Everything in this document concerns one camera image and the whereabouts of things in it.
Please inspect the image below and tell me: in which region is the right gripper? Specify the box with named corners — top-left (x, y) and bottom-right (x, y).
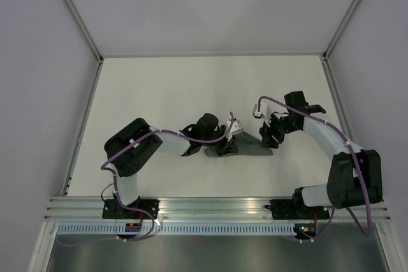
top-left (259, 111), bottom-right (299, 149)

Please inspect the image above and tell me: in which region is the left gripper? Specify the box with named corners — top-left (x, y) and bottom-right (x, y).
top-left (201, 127), bottom-right (237, 158)

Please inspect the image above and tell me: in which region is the grey cloth napkin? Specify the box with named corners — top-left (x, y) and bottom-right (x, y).
top-left (204, 131), bottom-right (273, 158)

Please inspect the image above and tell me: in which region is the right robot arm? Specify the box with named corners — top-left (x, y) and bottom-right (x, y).
top-left (252, 91), bottom-right (383, 222)

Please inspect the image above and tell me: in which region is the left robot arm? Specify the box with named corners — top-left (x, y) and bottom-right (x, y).
top-left (101, 113), bottom-right (243, 218)

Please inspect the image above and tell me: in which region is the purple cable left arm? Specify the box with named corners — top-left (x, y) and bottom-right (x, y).
top-left (57, 111), bottom-right (235, 247)

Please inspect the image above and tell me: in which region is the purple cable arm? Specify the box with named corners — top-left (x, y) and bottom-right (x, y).
top-left (258, 95), bottom-right (374, 244)
top-left (57, 111), bottom-right (235, 247)

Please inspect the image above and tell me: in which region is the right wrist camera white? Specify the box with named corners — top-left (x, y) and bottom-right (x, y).
top-left (252, 103), bottom-right (272, 125)

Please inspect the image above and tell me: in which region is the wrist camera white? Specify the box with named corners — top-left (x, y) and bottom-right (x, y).
top-left (252, 103), bottom-right (272, 125)
top-left (226, 115), bottom-right (244, 139)

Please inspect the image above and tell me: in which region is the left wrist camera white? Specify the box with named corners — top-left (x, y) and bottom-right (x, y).
top-left (226, 115), bottom-right (244, 139)

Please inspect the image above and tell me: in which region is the right side aluminium rail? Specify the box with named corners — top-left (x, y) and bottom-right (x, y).
top-left (320, 55), bottom-right (358, 143)

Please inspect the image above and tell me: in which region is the aluminium rail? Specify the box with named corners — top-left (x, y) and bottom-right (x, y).
top-left (320, 55), bottom-right (358, 143)
top-left (43, 196), bottom-right (392, 222)
top-left (59, 59), bottom-right (104, 196)

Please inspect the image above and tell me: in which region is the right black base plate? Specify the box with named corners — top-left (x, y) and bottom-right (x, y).
top-left (264, 199), bottom-right (330, 220)

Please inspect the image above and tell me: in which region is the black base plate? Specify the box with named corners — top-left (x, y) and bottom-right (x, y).
top-left (264, 199), bottom-right (330, 220)
top-left (102, 199), bottom-right (159, 220)

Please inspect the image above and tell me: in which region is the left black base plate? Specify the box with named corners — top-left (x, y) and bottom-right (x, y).
top-left (102, 199), bottom-right (159, 220)

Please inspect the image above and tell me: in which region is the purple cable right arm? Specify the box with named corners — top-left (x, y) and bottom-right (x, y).
top-left (258, 95), bottom-right (374, 244)

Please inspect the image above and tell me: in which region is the white slotted cable duct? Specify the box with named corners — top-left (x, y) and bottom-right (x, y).
top-left (57, 222), bottom-right (296, 236)

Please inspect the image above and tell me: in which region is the left side aluminium rail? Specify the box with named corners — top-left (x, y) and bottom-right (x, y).
top-left (59, 59), bottom-right (104, 196)

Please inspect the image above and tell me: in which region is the aluminium front rail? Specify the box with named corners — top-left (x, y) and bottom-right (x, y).
top-left (43, 196), bottom-right (392, 222)

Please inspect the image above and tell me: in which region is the right aluminium frame post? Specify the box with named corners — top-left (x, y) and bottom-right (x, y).
top-left (321, 0), bottom-right (363, 61)

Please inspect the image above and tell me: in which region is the aluminium frame post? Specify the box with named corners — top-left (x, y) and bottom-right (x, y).
top-left (62, 0), bottom-right (103, 63)
top-left (321, 0), bottom-right (363, 61)

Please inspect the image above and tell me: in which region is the left aluminium frame post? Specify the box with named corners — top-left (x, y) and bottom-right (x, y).
top-left (62, 0), bottom-right (103, 63)

